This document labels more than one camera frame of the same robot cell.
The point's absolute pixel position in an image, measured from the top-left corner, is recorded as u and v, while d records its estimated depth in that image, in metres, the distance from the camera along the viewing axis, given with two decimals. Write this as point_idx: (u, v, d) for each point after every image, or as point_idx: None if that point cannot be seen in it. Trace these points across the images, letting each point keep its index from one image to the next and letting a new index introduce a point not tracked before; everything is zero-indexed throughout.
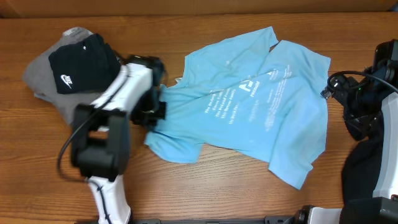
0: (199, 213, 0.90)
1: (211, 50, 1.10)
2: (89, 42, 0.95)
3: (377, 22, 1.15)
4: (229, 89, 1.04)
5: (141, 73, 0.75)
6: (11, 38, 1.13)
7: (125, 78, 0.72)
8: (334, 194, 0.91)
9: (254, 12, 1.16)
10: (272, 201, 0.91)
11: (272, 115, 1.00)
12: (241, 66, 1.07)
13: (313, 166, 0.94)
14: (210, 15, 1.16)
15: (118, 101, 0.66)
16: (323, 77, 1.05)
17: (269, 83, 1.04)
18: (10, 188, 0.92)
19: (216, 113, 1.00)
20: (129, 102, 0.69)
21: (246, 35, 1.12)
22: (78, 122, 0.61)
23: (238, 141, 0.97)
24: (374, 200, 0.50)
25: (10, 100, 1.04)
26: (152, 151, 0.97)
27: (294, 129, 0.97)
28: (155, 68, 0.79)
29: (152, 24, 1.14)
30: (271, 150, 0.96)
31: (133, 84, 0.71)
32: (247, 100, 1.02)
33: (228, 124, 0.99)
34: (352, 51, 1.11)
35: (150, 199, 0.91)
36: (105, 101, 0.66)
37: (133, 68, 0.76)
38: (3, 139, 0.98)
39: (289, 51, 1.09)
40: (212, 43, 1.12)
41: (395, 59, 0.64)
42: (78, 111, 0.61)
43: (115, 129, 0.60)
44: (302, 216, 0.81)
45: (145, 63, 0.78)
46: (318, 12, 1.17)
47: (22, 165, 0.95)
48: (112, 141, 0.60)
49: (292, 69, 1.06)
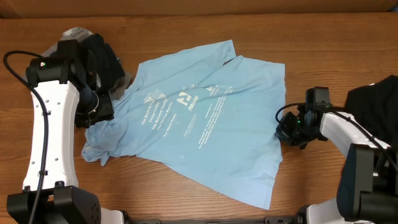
0: (199, 213, 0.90)
1: (166, 59, 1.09)
2: (89, 42, 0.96)
3: (377, 22, 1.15)
4: (167, 101, 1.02)
5: (59, 91, 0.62)
6: (12, 38, 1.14)
7: (45, 117, 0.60)
8: (334, 193, 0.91)
9: (254, 12, 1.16)
10: (273, 201, 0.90)
11: (208, 131, 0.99)
12: (185, 78, 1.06)
13: (283, 178, 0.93)
14: (210, 15, 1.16)
15: (53, 165, 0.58)
16: (279, 89, 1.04)
17: (210, 99, 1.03)
18: (11, 188, 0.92)
19: (150, 126, 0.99)
20: (65, 147, 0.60)
21: (205, 48, 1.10)
22: (22, 217, 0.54)
23: (168, 155, 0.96)
24: (349, 154, 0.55)
25: (10, 100, 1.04)
26: (152, 151, 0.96)
27: (250, 145, 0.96)
28: (71, 66, 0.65)
29: (152, 25, 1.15)
30: (203, 169, 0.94)
31: (58, 120, 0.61)
32: (185, 114, 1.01)
33: (160, 139, 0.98)
34: (352, 51, 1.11)
35: (150, 199, 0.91)
36: (38, 176, 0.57)
37: (44, 85, 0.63)
38: (4, 139, 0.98)
39: (241, 64, 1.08)
40: (212, 43, 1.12)
41: (316, 101, 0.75)
42: (13, 208, 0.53)
43: (69, 209, 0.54)
44: (301, 219, 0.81)
45: (58, 68, 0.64)
46: (318, 12, 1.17)
47: (22, 165, 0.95)
48: (73, 216, 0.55)
49: (239, 84, 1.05)
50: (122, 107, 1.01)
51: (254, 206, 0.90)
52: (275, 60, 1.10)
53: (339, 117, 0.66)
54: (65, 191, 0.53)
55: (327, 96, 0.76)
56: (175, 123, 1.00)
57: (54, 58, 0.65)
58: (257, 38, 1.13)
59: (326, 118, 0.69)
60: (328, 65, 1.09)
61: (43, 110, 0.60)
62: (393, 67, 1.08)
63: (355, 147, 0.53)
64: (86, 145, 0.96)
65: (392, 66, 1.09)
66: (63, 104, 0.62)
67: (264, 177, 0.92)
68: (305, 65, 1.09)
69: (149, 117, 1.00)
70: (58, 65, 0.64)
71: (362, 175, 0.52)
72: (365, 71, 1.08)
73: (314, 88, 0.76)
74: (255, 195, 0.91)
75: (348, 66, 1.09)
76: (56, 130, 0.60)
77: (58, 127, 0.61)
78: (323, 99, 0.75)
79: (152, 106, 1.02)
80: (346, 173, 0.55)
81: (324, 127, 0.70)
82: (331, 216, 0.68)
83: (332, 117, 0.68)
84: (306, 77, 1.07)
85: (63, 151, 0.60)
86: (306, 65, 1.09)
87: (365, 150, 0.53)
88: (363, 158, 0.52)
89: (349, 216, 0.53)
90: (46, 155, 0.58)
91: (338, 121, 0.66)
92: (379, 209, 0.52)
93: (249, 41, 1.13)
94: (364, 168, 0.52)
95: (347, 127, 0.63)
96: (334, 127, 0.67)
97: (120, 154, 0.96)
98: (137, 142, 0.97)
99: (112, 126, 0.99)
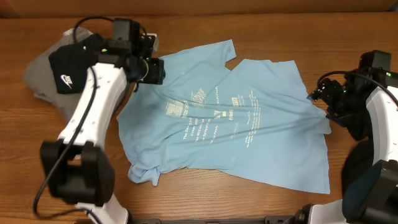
0: (199, 213, 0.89)
1: (166, 60, 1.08)
2: (88, 42, 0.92)
3: (377, 22, 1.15)
4: (196, 104, 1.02)
5: (112, 73, 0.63)
6: (11, 38, 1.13)
7: (94, 90, 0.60)
8: (334, 194, 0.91)
9: (254, 12, 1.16)
10: (273, 201, 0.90)
11: (252, 129, 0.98)
12: (194, 78, 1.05)
13: (312, 177, 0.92)
14: (210, 15, 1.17)
15: (89, 128, 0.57)
16: (298, 84, 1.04)
17: (226, 99, 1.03)
18: (10, 187, 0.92)
19: (186, 134, 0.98)
20: (102, 117, 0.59)
21: (205, 48, 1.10)
22: (47, 165, 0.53)
23: (217, 162, 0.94)
24: (374, 170, 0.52)
25: (10, 100, 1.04)
26: (165, 155, 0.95)
27: (273, 147, 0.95)
28: (127, 60, 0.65)
29: (152, 24, 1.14)
30: (272, 172, 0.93)
31: (104, 94, 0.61)
32: (201, 115, 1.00)
33: (208, 145, 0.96)
34: (352, 51, 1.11)
35: (150, 199, 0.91)
36: (74, 131, 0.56)
37: (100, 66, 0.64)
38: (4, 139, 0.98)
39: (249, 65, 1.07)
40: (212, 43, 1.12)
41: (375, 66, 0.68)
42: (44, 154, 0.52)
43: (92, 168, 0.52)
44: (303, 216, 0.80)
45: (116, 56, 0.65)
46: (318, 12, 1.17)
47: (22, 165, 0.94)
48: (92, 178, 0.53)
49: (252, 84, 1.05)
50: (148, 122, 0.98)
51: (273, 206, 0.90)
52: (275, 60, 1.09)
53: (392, 102, 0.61)
54: (92, 149, 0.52)
55: (385, 63, 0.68)
56: (191, 126, 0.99)
57: (115, 47, 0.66)
58: (257, 37, 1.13)
59: (376, 93, 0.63)
60: (328, 65, 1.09)
61: (93, 83, 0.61)
62: (394, 66, 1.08)
63: (382, 167, 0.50)
64: (132, 165, 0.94)
65: (393, 65, 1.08)
66: (112, 84, 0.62)
67: (292, 177, 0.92)
68: (305, 65, 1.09)
69: (186, 125, 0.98)
70: (117, 55, 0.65)
71: (380, 191, 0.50)
72: None
73: (375, 51, 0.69)
74: (282, 194, 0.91)
75: (348, 65, 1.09)
76: (99, 100, 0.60)
77: (101, 101, 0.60)
78: (380, 65, 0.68)
79: (177, 114, 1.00)
80: (362, 183, 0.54)
81: (370, 101, 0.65)
82: (333, 217, 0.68)
83: (384, 98, 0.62)
84: (306, 77, 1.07)
85: (101, 117, 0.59)
86: (306, 65, 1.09)
87: (394, 172, 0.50)
88: (387, 180, 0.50)
89: (351, 216, 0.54)
90: (85, 118, 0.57)
91: (387, 107, 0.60)
92: (382, 218, 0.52)
93: (249, 40, 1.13)
94: (384, 186, 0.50)
95: (390, 123, 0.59)
96: (379, 110, 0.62)
97: (170, 169, 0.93)
98: (183, 151, 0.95)
99: (151, 142, 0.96)
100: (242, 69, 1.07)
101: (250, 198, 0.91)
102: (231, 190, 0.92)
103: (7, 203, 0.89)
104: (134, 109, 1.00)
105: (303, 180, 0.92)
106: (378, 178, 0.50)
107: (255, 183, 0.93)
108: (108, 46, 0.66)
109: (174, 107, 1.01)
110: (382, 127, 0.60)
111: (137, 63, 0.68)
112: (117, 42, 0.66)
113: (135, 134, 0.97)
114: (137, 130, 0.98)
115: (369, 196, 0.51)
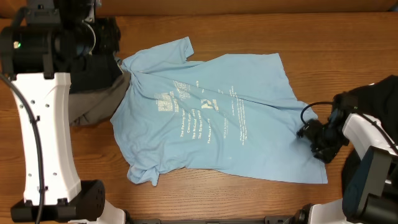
0: (199, 213, 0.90)
1: (151, 55, 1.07)
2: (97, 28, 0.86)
3: (377, 22, 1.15)
4: (189, 101, 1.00)
5: (41, 88, 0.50)
6: None
7: (34, 126, 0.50)
8: (334, 193, 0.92)
9: (254, 12, 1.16)
10: (272, 201, 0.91)
11: (249, 128, 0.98)
12: (186, 76, 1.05)
13: (311, 177, 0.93)
14: (211, 15, 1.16)
15: (50, 180, 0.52)
16: (282, 77, 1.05)
17: (219, 97, 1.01)
18: (13, 188, 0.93)
19: (182, 130, 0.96)
20: (61, 152, 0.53)
21: (161, 48, 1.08)
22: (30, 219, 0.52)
23: (215, 162, 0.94)
24: (366, 158, 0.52)
25: (10, 99, 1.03)
26: (162, 155, 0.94)
27: (270, 146, 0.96)
28: (56, 40, 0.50)
29: (152, 25, 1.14)
30: (270, 170, 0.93)
31: (50, 121, 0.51)
32: (196, 113, 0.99)
33: (204, 144, 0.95)
34: (352, 51, 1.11)
35: (150, 199, 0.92)
36: (38, 191, 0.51)
37: (25, 79, 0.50)
38: (3, 139, 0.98)
39: (236, 61, 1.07)
40: (182, 43, 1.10)
41: (346, 105, 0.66)
42: (17, 216, 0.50)
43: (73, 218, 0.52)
44: (303, 216, 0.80)
45: (38, 46, 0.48)
46: (318, 12, 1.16)
47: (23, 165, 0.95)
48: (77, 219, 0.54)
49: (242, 81, 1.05)
50: (142, 121, 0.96)
51: (274, 207, 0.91)
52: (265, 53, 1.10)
53: (365, 120, 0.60)
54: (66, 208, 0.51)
55: (356, 101, 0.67)
56: (186, 125, 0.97)
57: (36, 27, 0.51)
58: (257, 38, 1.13)
59: (351, 119, 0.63)
60: (328, 65, 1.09)
61: (30, 117, 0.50)
62: (393, 67, 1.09)
63: (372, 151, 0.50)
64: (130, 167, 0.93)
65: (392, 65, 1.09)
66: (53, 107, 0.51)
67: (289, 175, 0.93)
68: (305, 65, 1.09)
69: (181, 122, 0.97)
70: (39, 43, 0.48)
71: (376, 178, 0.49)
72: (365, 72, 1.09)
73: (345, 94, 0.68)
74: (283, 195, 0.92)
75: (348, 66, 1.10)
76: (47, 131, 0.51)
77: (50, 134, 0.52)
78: (351, 105, 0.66)
79: (170, 111, 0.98)
80: (359, 175, 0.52)
81: (347, 128, 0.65)
82: (333, 216, 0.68)
83: (357, 118, 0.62)
84: (306, 77, 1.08)
85: (61, 160, 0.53)
86: (306, 65, 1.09)
87: (384, 155, 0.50)
88: (377, 163, 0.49)
89: (352, 215, 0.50)
90: (44, 168, 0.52)
91: (363, 123, 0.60)
92: (385, 214, 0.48)
93: (249, 40, 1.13)
94: (378, 172, 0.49)
95: (369, 130, 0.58)
96: (356, 127, 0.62)
97: (170, 169, 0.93)
98: (182, 150, 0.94)
99: (147, 142, 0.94)
100: (231, 65, 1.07)
101: (250, 196, 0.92)
102: (231, 192, 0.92)
103: (11, 204, 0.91)
104: (127, 111, 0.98)
105: (302, 180, 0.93)
106: (371, 162, 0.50)
107: (255, 183, 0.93)
108: (28, 22, 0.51)
109: (168, 104, 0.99)
110: (364, 140, 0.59)
111: (69, 45, 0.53)
112: (36, 14, 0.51)
113: (131, 134, 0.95)
114: (132, 130, 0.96)
115: (365, 186, 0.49)
